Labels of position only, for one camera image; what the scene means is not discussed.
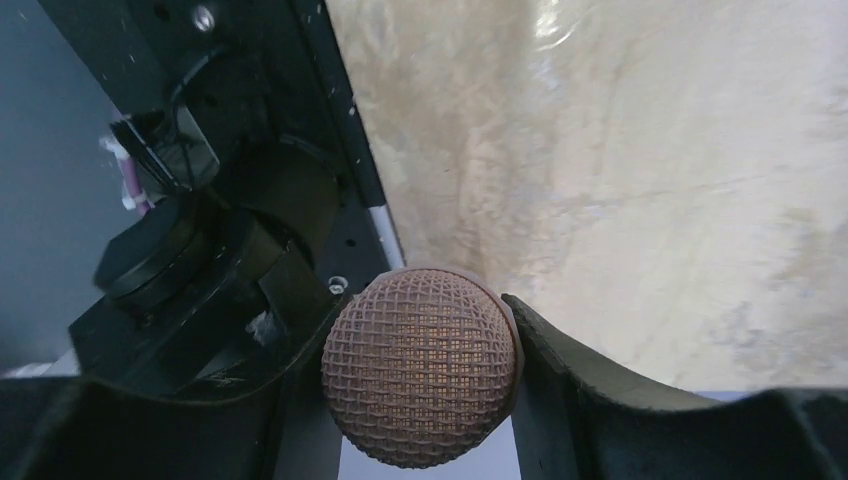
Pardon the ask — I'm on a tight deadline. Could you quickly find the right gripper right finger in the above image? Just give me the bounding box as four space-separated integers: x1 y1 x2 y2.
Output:
505 295 847 479

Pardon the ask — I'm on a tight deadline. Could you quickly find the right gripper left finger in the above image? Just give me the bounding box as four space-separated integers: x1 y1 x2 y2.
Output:
1 297 345 479

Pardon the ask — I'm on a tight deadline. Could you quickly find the pink microphone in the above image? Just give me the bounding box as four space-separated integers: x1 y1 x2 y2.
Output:
321 267 525 469

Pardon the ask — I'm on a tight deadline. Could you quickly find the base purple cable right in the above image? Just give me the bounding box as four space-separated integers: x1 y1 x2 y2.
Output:
99 112 157 217

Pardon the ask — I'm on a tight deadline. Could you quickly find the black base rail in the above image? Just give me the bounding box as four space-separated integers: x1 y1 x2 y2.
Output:
43 1 403 395

